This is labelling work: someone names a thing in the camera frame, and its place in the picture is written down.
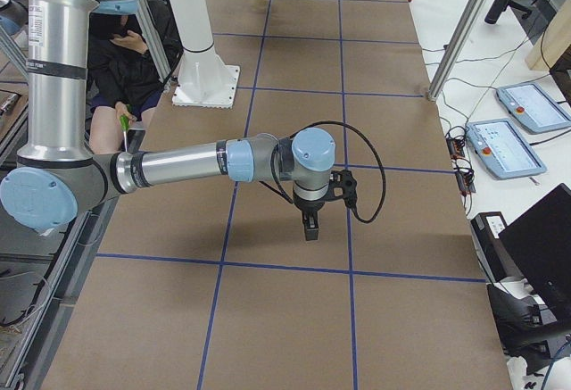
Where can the near grey teach pendant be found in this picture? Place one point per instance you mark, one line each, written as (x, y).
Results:
(503, 150)

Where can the far grey teach pendant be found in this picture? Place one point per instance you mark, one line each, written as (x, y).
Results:
(533, 108)

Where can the aluminium camera post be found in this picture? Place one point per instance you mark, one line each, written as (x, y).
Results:
(458, 40)

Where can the black laptop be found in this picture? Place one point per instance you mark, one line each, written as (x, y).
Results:
(538, 242)

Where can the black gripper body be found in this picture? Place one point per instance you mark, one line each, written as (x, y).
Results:
(310, 207)

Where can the seated person in black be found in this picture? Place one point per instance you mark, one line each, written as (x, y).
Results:
(128, 84)

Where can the black computer box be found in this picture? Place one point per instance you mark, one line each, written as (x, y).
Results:
(490, 251)

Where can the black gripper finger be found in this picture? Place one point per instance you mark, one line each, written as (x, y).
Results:
(310, 226)

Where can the grey teach pendant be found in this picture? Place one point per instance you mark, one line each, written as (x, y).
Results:
(533, 108)
(503, 150)

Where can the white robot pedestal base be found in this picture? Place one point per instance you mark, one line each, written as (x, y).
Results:
(204, 80)

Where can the green handled screwdriver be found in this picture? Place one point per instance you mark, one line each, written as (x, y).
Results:
(125, 118)

